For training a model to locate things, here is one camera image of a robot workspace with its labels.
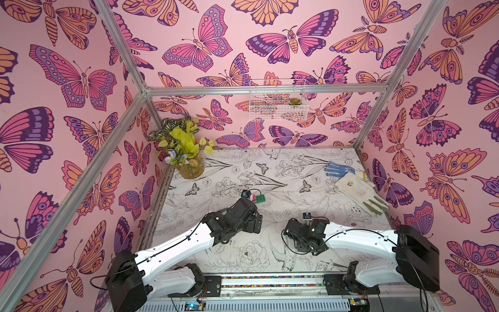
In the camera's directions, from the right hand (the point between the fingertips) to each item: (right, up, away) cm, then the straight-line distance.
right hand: (304, 244), depth 82 cm
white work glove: (+36, +19, +17) cm, 44 cm away
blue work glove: (+26, +31, +27) cm, 49 cm away
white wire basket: (-9, +66, +13) cm, 68 cm away
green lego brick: (-18, +17, +14) cm, 29 cm away
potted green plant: (-58, +45, +12) cm, 75 cm away
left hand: (-21, +13, -3) cm, 25 cm away
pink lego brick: (-21, +18, +13) cm, 30 cm away
